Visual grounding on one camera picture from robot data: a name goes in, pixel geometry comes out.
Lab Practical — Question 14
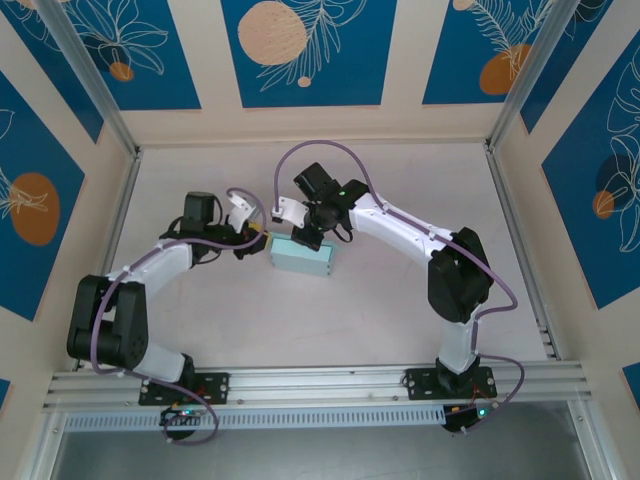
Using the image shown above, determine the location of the light blue paper box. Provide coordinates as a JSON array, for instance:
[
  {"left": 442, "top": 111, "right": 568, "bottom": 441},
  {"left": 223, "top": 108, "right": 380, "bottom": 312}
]
[{"left": 268, "top": 233, "right": 337, "bottom": 279}]

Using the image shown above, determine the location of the blue panel with peach circle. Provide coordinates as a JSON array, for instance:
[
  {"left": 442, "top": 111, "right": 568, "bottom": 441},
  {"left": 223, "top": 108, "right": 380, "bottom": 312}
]
[{"left": 221, "top": 0, "right": 399, "bottom": 109}]

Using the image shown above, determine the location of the grey metal sheet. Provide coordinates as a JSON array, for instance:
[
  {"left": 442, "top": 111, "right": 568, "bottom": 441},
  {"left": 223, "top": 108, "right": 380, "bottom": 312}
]
[{"left": 49, "top": 402, "right": 601, "bottom": 480}]

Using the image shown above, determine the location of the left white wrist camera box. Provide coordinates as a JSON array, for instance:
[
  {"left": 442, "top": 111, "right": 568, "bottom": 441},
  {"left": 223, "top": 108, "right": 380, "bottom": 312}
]
[{"left": 223, "top": 196, "right": 257, "bottom": 232}]

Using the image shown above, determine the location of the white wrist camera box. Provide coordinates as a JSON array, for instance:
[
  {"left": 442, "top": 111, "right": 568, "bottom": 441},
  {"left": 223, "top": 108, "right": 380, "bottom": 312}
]
[
  {"left": 270, "top": 196, "right": 309, "bottom": 227},
  {"left": 223, "top": 196, "right": 257, "bottom": 232}
]

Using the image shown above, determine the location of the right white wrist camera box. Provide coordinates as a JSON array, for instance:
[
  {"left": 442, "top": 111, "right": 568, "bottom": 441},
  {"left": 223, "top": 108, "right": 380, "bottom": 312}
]
[{"left": 270, "top": 196, "right": 309, "bottom": 227}]

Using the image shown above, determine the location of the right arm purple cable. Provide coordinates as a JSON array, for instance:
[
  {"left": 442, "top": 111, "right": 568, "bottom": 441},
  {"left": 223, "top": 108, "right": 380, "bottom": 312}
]
[{"left": 273, "top": 140, "right": 526, "bottom": 426}]

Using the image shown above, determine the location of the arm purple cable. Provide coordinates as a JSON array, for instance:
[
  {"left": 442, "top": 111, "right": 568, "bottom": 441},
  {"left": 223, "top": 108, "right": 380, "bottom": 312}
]
[
  {"left": 273, "top": 140, "right": 526, "bottom": 426},
  {"left": 91, "top": 187, "right": 266, "bottom": 446}
]

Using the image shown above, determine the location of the aluminium table edge rail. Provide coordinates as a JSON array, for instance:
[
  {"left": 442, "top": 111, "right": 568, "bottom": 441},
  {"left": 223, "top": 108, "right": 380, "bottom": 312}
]
[
  {"left": 484, "top": 144, "right": 559, "bottom": 362},
  {"left": 74, "top": 149, "right": 144, "bottom": 372}
]

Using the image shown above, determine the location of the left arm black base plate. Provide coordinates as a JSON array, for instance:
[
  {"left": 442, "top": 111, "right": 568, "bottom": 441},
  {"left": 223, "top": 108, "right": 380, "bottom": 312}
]
[{"left": 138, "top": 370, "right": 232, "bottom": 406}]

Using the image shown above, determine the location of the aluminium mounting rail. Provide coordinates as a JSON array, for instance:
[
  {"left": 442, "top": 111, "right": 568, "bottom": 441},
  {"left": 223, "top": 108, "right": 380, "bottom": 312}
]
[{"left": 42, "top": 360, "right": 599, "bottom": 412}]

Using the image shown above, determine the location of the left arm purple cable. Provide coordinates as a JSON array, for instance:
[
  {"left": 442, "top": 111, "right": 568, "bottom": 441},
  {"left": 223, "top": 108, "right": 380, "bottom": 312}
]
[{"left": 91, "top": 187, "right": 266, "bottom": 446}]

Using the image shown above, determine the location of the grey slotted cable duct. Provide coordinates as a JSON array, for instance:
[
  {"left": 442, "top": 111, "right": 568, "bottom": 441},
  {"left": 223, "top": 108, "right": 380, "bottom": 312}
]
[{"left": 63, "top": 405, "right": 447, "bottom": 432}]

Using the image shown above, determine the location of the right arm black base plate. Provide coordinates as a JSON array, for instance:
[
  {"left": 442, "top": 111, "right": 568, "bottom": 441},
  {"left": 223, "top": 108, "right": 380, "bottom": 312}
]
[{"left": 403, "top": 367, "right": 499, "bottom": 401}]

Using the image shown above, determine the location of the aluminium frame post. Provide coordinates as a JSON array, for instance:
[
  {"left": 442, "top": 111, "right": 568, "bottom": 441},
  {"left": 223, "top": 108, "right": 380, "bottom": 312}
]
[
  {"left": 35, "top": 0, "right": 142, "bottom": 157},
  {"left": 487, "top": 0, "right": 571, "bottom": 152}
]

